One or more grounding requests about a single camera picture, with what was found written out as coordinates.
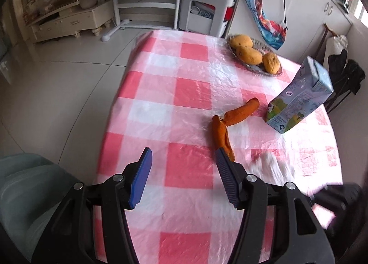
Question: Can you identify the cream tv cabinet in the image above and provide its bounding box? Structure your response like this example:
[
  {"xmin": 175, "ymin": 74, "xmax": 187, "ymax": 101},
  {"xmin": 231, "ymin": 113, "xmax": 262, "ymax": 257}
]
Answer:
[{"xmin": 26, "ymin": 1, "xmax": 114, "ymax": 43}]

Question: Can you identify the mango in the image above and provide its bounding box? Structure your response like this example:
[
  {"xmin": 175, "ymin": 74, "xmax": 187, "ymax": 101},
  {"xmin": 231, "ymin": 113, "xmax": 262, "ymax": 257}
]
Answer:
[
  {"xmin": 229, "ymin": 34, "xmax": 253, "ymax": 49},
  {"xmin": 263, "ymin": 52, "xmax": 281, "ymax": 75},
  {"xmin": 236, "ymin": 47, "xmax": 263, "ymax": 65}
]

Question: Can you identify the dark fruit plate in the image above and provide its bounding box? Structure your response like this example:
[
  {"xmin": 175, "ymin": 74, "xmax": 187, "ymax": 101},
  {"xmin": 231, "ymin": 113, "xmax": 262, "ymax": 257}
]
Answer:
[{"xmin": 226, "ymin": 34, "xmax": 282, "ymax": 77}]

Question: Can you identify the red white checkered tablecloth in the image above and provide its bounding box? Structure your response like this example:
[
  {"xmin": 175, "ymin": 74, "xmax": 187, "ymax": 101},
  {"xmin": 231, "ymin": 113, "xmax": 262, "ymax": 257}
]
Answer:
[{"xmin": 96, "ymin": 31, "xmax": 342, "ymax": 263}]

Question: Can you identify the white wall cabinet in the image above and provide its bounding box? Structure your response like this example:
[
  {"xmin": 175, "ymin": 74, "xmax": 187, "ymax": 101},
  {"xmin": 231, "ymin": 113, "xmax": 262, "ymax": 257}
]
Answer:
[{"xmin": 226, "ymin": 0, "xmax": 353, "ymax": 64}]

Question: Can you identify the teal sofa armrest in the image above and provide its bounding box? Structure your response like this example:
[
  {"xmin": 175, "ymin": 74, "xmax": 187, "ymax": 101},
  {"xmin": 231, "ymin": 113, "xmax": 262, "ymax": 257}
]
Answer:
[{"xmin": 1, "ymin": 153, "xmax": 79, "ymax": 261}]

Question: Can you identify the white tissue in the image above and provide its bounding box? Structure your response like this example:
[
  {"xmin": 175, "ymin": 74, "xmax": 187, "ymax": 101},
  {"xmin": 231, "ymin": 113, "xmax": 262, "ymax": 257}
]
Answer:
[{"xmin": 249, "ymin": 152, "xmax": 295, "ymax": 186}]

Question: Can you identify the middle mango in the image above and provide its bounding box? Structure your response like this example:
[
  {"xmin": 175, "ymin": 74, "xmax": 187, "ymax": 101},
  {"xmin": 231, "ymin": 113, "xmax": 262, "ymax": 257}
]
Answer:
[{"xmin": 236, "ymin": 47, "xmax": 263, "ymax": 65}]

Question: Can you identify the colourful hanging bag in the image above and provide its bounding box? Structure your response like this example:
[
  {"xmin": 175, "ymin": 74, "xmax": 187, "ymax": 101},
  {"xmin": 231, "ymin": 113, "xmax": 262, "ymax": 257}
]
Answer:
[{"xmin": 245, "ymin": 0, "xmax": 288, "ymax": 51}]

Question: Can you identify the left mango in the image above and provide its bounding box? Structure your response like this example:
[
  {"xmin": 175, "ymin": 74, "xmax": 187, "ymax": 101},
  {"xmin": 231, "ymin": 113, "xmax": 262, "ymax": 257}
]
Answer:
[{"xmin": 229, "ymin": 34, "xmax": 253, "ymax": 49}]

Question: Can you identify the right mango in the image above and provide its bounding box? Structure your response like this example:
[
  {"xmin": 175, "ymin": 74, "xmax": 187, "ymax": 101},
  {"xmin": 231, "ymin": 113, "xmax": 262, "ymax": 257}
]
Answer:
[{"xmin": 263, "ymin": 52, "xmax": 281, "ymax": 75}]

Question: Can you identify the blue milk carton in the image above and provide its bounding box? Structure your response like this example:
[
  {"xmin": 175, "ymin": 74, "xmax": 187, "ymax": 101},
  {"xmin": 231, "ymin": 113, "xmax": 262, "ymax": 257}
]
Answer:
[{"xmin": 265, "ymin": 56, "xmax": 334, "ymax": 134}]

